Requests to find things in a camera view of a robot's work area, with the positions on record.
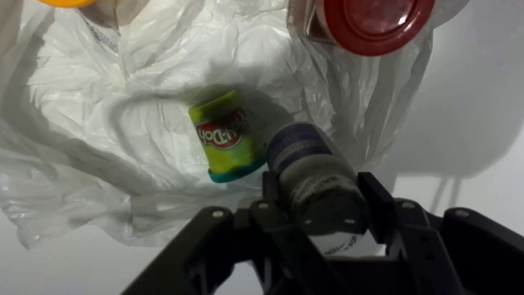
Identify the yellow lid dough tub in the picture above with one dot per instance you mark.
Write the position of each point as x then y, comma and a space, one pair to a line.
66, 2

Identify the red lid spice jar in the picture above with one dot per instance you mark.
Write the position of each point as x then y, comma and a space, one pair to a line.
377, 21

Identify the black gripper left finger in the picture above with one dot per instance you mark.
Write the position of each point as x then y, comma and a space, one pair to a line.
218, 251

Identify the white lid pill bottle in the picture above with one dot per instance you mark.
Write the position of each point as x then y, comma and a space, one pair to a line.
321, 174

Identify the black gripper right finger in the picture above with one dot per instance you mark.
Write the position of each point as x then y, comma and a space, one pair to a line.
452, 251

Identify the green lid dough tub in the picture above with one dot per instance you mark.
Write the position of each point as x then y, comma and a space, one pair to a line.
229, 139

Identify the white plastic bag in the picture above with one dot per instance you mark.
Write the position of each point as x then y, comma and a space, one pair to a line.
108, 108

